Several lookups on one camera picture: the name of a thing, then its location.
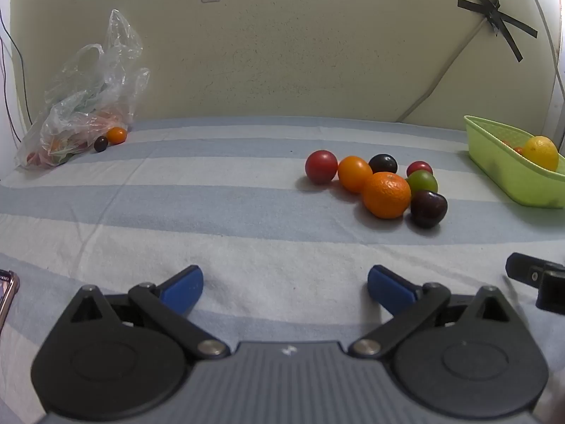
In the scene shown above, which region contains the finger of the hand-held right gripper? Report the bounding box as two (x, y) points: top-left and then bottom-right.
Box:
(505, 253), (565, 312)

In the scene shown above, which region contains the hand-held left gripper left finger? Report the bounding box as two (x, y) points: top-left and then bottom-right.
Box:
(66, 265), (231, 360)

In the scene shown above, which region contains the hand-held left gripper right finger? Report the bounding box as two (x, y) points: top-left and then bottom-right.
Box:
(350, 265), (516, 360)

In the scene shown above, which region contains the dark purple plum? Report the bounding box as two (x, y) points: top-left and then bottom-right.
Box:
(410, 190), (448, 229)

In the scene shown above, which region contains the mandarin orange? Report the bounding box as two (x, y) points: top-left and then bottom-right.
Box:
(363, 172), (412, 220)

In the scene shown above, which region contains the green plastic basket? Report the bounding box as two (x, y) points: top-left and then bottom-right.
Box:
(463, 115), (565, 209)

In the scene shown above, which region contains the green cherry tomato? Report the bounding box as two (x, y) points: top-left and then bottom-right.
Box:
(406, 170), (439, 194)

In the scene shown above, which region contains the striped blue white blanket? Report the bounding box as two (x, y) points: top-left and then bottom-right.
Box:
(0, 116), (565, 424)

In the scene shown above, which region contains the yellow lemon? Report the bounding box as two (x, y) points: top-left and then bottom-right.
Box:
(522, 135), (559, 172)

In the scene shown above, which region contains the smartphone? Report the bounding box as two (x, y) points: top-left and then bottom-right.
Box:
(0, 269), (20, 332)

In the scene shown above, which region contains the clear plastic bag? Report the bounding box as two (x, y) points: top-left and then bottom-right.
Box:
(14, 9), (151, 169)

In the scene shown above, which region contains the black tape cross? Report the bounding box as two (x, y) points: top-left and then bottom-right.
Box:
(457, 0), (539, 63)

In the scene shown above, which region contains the white cable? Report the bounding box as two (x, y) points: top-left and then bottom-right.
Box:
(395, 0), (504, 123)

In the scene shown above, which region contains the black thin cable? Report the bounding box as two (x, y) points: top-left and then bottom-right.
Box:
(0, 6), (35, 135)

